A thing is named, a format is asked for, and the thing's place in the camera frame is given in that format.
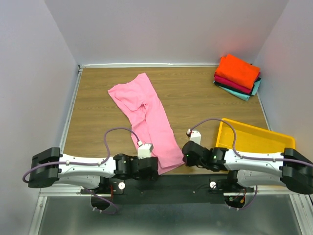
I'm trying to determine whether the pink t shirt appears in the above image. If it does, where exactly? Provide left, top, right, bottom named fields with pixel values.
left=108, top=73, right=183, bottom=174

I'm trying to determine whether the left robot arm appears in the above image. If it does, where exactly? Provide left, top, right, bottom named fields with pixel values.
left=22, top=147, right=158, bottom=193

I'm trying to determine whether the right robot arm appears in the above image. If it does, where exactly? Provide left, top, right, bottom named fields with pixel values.
left=182, top=141, right=313, bottom=194

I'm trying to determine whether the yellow plastic tray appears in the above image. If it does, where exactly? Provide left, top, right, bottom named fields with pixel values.
left=216, top=118, right=296, bottom=153

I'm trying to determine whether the teal folded t shirt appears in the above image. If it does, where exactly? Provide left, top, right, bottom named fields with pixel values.
left=213, top=82, right=257, bottom=101

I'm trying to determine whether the orange folded t shirt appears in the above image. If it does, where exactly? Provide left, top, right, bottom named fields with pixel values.
left=215, top=54, right=261, bottom=90

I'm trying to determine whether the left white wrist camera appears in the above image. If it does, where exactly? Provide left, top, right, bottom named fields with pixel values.
left=137, top=141, right=154, bottom=159

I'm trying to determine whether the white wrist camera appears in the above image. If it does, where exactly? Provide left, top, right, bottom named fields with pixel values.
left=137, top=141, right=154, bottom=159
left=186, top=129, right=201, bottom=145

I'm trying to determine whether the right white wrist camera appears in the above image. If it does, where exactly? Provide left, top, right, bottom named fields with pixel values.
left=186, top=129, right=201, bottom=145

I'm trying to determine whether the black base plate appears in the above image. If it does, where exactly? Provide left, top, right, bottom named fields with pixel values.
left=90, top=174, right=254, bottom=211

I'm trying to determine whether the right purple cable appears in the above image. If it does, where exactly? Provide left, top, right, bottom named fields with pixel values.
left=189, top=118, right=313, bottom=211

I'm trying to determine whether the purple cable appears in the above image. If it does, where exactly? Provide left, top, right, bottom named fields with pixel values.
left=189, top=118, right=313, bottom=211
left=22, top=127, right=145, bottom=215

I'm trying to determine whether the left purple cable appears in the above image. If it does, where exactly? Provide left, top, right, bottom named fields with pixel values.
left=22, top=127, right=145, bottom=215

